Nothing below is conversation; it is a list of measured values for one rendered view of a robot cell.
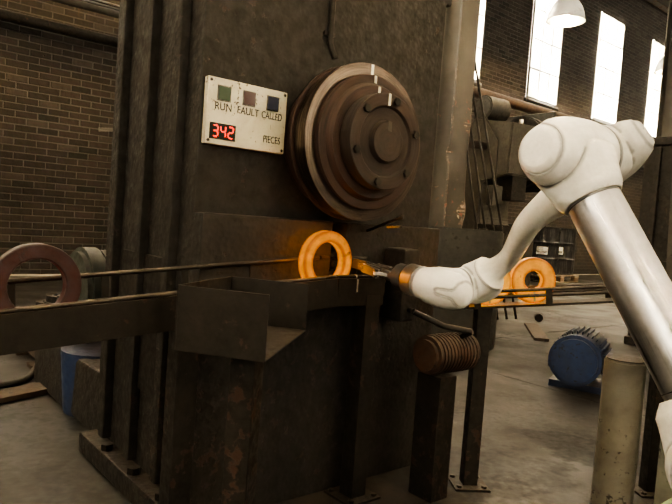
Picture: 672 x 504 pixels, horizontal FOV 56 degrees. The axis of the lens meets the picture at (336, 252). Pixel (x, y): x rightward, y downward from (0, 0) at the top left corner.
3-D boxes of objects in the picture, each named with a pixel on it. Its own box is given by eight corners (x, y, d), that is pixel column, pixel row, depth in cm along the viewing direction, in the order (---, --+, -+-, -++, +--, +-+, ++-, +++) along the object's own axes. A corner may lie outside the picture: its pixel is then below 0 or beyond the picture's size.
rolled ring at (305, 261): (323, 219, 184) (316, 218, 186) (294, 273, 179) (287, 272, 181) (361, 251, 195) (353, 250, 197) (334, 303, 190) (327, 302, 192)
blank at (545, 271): (507, 258, 215) (511, 258, 212) (551, 256, 216) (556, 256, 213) (508, 303, 216) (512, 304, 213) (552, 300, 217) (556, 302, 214)
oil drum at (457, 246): (399, 338, 482) (408, 222, 477) (449, 334, 520) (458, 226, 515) (460, 355, 436) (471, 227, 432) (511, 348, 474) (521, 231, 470)
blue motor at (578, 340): (542, 389, 357) (547, 329, 355) (561, 372, 406) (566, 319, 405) (600, 400, 342) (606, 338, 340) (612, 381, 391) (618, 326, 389)
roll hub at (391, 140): (336, 185, 178) (343, 85, 177) (404, 193, 196) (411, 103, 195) (348, 185, 174) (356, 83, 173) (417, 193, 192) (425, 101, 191)
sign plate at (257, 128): (201, 142, 171) (205, 76, 170) (279, 154, 188) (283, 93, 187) (205, 142, 169) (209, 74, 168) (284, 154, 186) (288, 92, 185)
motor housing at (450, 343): (398, 492, 207) (411, 331, 204) (442, 478, 221) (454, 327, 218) (427, 508, 197) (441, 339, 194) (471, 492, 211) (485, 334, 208)
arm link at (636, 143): (576, 161, 145) (543, 156, 137) (643, 109, 133) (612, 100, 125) (605, 208, 140) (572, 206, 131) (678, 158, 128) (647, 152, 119)
